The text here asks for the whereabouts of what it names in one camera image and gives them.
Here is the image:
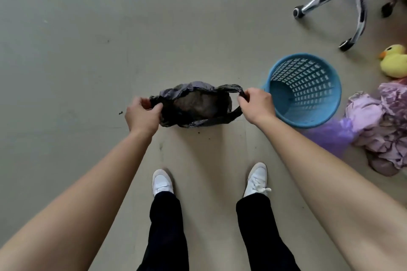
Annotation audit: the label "greyish black garbage bag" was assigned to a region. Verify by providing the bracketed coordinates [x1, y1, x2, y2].
[148, 81, 248, 128]

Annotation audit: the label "white lace-up shoe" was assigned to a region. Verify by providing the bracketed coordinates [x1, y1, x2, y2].
[152, 169, 175, 198]
[243, 162, 272, 198]

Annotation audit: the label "person's right forearm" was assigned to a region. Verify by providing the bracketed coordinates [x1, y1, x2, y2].
[254, 115, 407, 271]

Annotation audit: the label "black trousers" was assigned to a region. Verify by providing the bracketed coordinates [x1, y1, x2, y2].
[137, 191, 301, 271]

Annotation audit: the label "black office chair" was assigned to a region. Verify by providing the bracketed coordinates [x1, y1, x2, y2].
[292, 0, 407, 52]

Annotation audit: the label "blue slotted plastic basket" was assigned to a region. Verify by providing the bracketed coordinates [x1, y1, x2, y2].
[263, 53, 343, 129]

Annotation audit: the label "person's left forearm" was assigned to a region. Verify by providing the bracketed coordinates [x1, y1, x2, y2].
[0, 127, 159, 271]

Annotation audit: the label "yellow plush duck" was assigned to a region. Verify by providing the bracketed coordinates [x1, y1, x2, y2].
[378, 44, 407, 79]

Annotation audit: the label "lilac crumpled cloth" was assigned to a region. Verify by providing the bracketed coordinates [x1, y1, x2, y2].
[345, 78, 407, 177]

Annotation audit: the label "person's right hand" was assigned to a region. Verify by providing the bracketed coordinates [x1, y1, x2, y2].
[237, 87, 277, 127]

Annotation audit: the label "person's left hand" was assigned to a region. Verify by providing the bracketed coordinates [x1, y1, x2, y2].
[124, 96, 163, 137]

